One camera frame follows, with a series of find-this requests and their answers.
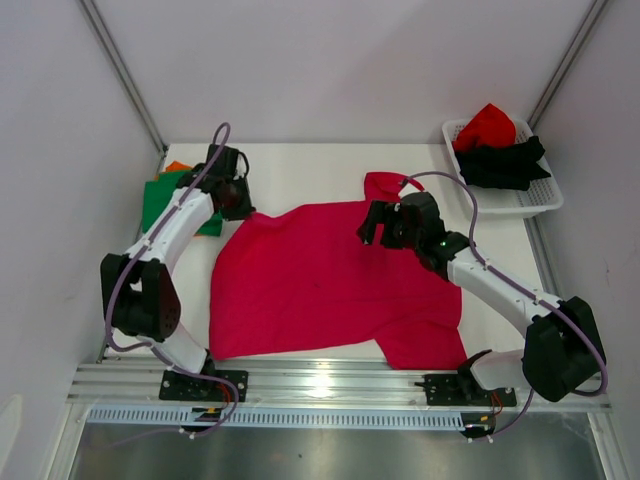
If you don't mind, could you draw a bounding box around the pink t shirt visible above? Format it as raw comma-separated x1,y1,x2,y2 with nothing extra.
209,172,466,370

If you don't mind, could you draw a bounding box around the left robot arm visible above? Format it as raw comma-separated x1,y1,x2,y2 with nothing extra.
100,144,255,400

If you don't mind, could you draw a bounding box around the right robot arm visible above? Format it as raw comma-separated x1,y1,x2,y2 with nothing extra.
357,192,608,404

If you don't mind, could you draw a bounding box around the orange folded t shirt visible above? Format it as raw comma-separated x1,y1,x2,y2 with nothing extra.
154,161,192,181

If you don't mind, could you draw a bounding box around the green folded t shirt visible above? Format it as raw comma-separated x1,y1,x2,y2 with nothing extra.
142,170,223,237

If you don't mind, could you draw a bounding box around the white plastic basket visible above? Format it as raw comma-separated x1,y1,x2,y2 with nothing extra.
442,118,564,219

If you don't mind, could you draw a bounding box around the black t shirt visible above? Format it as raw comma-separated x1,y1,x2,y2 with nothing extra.
456,136,551,191

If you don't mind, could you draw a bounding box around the red t shirt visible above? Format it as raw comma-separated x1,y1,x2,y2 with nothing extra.
453,103,516,152

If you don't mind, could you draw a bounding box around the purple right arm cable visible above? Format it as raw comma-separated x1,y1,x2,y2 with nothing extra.
397,170,610,444

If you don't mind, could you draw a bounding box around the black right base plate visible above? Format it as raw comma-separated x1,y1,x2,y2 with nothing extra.
414,372,517,407

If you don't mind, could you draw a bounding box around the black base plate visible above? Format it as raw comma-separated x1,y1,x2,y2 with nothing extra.
159,370,249,403
414,372,517,407

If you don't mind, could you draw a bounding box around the left aluminium corner post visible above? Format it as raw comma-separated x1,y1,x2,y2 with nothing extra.
76,0,168,154

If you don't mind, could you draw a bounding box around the aluminium corner post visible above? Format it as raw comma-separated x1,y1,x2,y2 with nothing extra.
76,0,168,154
527,0,612,130

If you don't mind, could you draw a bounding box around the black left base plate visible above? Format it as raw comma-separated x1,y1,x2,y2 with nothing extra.
159,370,249,403

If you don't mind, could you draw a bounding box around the aluminium front rail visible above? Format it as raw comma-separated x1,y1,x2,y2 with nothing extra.
67,357,614,414

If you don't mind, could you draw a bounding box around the white slotted cable duct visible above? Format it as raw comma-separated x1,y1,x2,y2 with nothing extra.
87,405,465,431

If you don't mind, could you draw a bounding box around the right aluminium corner post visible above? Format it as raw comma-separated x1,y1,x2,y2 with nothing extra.
527,0,612,130

